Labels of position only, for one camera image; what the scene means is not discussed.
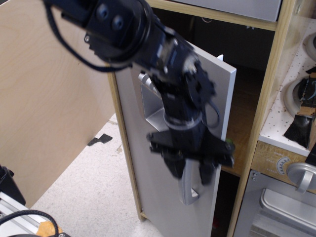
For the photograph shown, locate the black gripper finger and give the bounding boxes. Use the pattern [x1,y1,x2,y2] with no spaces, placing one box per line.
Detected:
[162,152,186,179]
[199,161,219,186]

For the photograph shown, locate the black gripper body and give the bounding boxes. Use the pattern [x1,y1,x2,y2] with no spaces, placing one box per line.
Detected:
[147,122,235,167]

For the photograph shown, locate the silver fridge door handle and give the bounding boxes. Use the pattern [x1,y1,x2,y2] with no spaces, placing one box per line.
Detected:
[178,159,199,205]

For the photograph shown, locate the grey toy fridge door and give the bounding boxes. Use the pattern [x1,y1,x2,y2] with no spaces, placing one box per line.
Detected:
[115,40,237,237]

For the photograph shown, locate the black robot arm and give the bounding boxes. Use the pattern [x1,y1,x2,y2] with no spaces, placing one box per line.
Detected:
[43,0,235,185]

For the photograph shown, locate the silver ice dispenser panel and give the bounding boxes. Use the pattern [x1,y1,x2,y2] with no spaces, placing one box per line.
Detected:
[138,73,168,131]

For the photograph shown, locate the grey oven door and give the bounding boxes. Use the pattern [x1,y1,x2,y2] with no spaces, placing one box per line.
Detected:
[234,170,316,237]

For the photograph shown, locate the black tape on floor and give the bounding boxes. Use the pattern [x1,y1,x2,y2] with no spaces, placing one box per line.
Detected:
[87,134,113,147]

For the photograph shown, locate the silver oven knob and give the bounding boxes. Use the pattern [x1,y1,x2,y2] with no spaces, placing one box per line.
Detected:
[286,162,316,194]

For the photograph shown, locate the plywood board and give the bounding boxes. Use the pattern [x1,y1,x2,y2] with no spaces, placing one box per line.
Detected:
[0,0,114,207]

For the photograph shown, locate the white speckled countertop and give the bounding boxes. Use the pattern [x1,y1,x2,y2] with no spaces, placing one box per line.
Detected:
[259,19,316,157]

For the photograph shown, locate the orange tape piece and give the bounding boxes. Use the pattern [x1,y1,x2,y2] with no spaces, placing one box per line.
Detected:
[36,221,55,237]

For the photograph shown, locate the grey freezer door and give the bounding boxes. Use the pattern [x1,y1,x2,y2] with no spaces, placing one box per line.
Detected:
[177,0,282,22]

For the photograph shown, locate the wooden toy kitchen frame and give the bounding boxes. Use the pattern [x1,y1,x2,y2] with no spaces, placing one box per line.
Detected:
[90,0,316,237]

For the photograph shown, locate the silver oven handle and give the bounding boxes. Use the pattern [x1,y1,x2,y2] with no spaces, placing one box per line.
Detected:
[259,189,316,236]

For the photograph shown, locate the black braided cable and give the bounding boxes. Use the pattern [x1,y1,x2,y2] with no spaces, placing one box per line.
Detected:
[0,209,60,237]

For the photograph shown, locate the aluminium extrusion rail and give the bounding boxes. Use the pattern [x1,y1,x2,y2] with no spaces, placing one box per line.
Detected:
[0,191,47,237]

